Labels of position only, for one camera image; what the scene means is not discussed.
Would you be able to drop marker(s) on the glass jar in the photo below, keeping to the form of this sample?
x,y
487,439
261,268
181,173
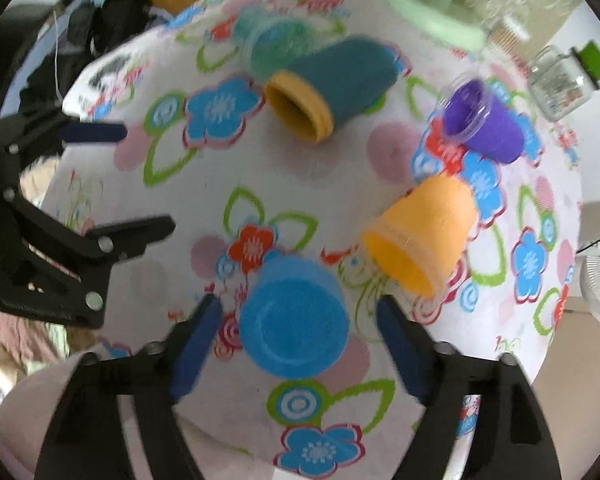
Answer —
x,y
560,82

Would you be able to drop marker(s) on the green cup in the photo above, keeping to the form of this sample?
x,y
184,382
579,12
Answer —
x,y
275,42

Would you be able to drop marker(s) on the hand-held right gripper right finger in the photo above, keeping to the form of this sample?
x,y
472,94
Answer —
x,y
402,347

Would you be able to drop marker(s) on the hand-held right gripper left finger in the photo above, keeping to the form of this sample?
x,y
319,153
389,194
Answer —
x,y
196,345

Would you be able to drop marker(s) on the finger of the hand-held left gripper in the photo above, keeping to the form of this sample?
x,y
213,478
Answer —
x,y
130,232
97,133

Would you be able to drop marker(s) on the purple cup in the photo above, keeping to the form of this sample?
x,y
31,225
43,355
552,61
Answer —
x,y
480,117

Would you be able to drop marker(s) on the green box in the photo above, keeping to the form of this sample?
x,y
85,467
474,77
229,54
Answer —
x,y
596,60

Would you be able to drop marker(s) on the green fan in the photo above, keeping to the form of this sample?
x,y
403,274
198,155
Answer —
x,y
445,15

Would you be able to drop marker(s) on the blue cup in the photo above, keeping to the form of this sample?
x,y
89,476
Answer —
x,y
295,317

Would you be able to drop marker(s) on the dark clothes pile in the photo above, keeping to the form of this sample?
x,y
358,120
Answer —
x,y
87,40

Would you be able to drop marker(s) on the floral tablecloth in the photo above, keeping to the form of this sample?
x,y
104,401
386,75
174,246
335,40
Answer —
x,y
300,200

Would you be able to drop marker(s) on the orange cup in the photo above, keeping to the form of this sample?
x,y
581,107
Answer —
x,y
420,235

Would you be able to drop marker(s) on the teal cup with yellow rim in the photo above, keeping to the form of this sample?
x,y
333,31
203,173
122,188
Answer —
x,y
330,87

